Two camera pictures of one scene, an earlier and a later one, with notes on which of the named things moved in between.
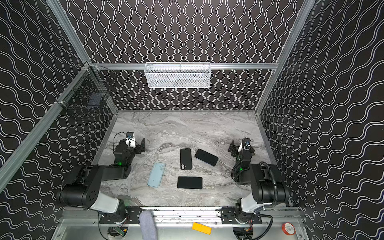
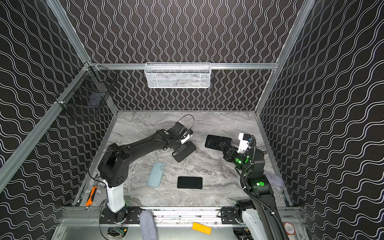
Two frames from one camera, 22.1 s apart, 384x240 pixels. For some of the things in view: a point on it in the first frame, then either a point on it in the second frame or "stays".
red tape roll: [288, 228] stays
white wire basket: [177, 75] stays
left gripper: [137, 147] → [183, 144]
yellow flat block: [202, 228] stays
